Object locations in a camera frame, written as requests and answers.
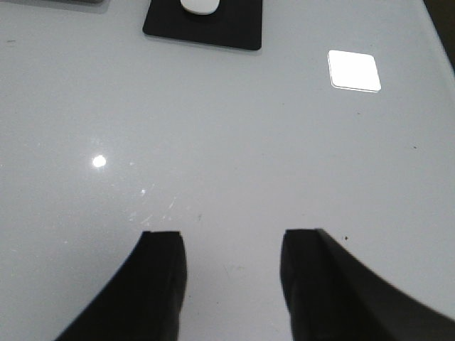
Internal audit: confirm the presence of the white computer mouse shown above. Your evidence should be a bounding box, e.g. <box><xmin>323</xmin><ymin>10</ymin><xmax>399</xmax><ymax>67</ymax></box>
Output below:
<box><xmin>180</xmin><ymin>0</ymin><xmax>220</xmax><ymax>16</ymax></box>

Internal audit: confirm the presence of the black mouse pad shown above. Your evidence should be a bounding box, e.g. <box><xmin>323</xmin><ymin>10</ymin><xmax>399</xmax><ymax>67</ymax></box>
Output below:
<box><xmin>142</xmin><ymin>1</ymin><xmax>263</xmax><ymax>51</ymax></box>

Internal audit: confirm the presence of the grey laptop black screen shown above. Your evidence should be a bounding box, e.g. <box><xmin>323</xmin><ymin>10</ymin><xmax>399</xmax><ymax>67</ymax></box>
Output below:
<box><xmin>4</xmin><ymin>0</ymin><xmax>110</xmax><ymax>13</ymax></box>

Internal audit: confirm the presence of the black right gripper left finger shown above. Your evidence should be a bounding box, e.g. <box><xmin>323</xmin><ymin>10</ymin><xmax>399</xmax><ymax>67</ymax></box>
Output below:
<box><xmin>57</xmin><ymin>232</ymin><xmax>187</xmax><ymax>340</ymax></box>

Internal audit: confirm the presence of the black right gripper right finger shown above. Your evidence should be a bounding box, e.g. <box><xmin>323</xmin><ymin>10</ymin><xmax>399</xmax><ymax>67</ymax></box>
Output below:
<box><xmin>280</xmin><ymin>229</ymin><xmax>454</xmax><ymax>340</ymax></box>

